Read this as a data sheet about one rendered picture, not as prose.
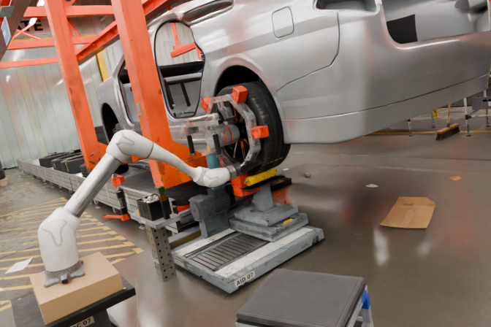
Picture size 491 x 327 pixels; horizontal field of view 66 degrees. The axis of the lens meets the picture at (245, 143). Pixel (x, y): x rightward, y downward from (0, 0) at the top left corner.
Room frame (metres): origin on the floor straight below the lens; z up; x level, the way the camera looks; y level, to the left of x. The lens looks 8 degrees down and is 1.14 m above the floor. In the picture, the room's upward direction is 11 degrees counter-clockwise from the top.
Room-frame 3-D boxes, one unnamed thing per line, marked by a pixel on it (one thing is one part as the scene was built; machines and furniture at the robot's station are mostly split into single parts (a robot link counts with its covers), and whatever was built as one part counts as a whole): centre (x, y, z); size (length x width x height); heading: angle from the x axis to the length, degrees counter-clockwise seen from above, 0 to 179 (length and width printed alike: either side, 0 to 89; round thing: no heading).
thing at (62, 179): (8.69, 4.42, 0.19); 6.82 x 0.86 x 0.39; 36
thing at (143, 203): (2.37, 0.66, 0.51); 0.20 x 0.14 x 0.13; 37
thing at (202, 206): (2.86, 0.30, 0.26); 0.42 x 0.18 x 0.35; 126
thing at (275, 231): (2.74, -0.05, 0.13); 0.50 x 0.36 x 0.10; 36
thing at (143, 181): (4.12, 1.05, 0.14); 2.47 x 0.85 x 0.27; 36
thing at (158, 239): (2.42, 0.69, 0.21); 0.10 x 0.10 x 0.42; 36
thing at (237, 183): (2.66, 0.06, 0.48); 0.16 x 0.12 x 0.17; 126
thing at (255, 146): (2.64, 0.09, 0.85); 0.54 x 0.07 x 0.54; 36
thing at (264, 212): (2.74, -0.05, 0.32); 0.40 x 0.30 x 0.28; 36
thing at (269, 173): (2.60, -0.06, 0.51); 0.29 x 0.06 x 0.06; 126
